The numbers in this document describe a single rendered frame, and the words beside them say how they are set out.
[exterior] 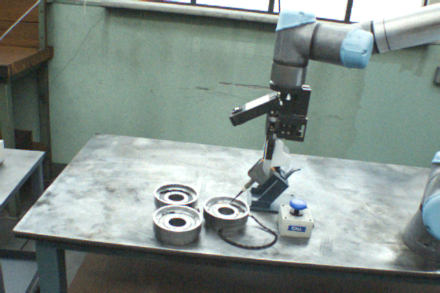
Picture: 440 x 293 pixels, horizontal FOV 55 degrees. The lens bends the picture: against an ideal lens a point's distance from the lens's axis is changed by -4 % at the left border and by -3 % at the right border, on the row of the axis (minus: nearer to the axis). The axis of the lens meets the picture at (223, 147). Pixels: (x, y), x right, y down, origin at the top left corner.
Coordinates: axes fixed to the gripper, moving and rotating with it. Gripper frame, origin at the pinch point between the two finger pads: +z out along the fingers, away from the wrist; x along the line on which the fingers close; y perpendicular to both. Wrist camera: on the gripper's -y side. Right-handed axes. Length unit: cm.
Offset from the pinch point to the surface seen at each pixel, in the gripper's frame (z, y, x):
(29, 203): 93, -119, 121
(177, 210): 10.1, -18.6, -6.0
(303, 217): 8.6, 9.9, -5.5
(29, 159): 25, -76, 41
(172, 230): 9.0, -18.0, -15.9
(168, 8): -20, -48, 148
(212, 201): 10.0, -10.9, 0.0
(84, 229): 13.1, -37.5, -13.4
